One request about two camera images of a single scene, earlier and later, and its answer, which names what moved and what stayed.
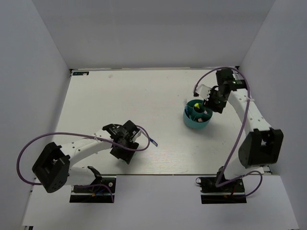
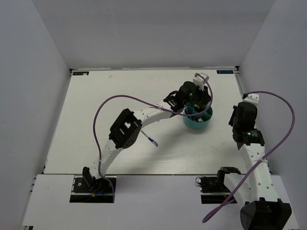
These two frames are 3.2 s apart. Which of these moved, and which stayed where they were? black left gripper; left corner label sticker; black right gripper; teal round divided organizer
Moved: black right gripper; black left gripper
Stayed: left corner label sticker; teal round divided organizer
